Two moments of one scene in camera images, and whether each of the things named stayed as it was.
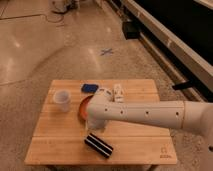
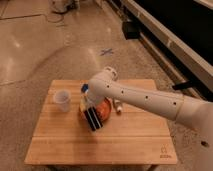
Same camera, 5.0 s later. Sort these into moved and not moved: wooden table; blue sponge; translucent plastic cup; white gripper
Moved: white gripper
Not moved: blue sponge; translucent plastic cup; wooden table
